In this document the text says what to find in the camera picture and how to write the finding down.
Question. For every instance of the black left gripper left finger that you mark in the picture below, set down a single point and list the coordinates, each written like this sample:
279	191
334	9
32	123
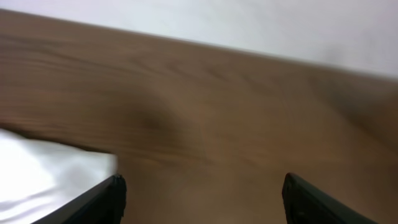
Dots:
102	204

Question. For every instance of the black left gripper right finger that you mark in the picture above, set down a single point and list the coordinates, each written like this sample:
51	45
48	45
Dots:
306	204

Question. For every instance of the white printed t-shirt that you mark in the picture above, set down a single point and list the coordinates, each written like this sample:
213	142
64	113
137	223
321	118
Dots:
47	182

